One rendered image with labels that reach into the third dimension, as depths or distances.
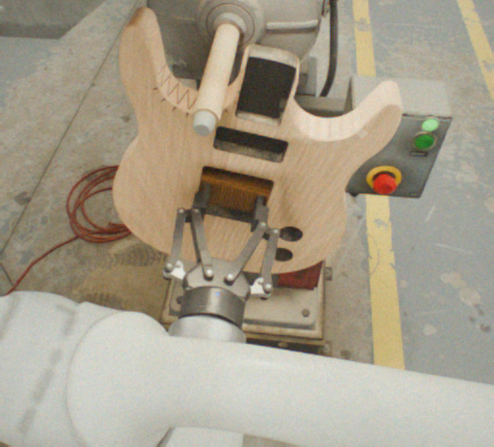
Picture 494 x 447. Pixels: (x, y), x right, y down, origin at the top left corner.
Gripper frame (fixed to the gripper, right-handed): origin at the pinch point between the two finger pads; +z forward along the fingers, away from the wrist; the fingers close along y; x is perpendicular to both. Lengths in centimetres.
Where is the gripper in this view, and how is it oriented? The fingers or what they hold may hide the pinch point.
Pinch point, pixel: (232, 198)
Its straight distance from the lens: 68.6
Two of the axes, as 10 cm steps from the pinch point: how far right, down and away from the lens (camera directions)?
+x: 2.0, -6.3, -7.5
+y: 9.7, 2.2, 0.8
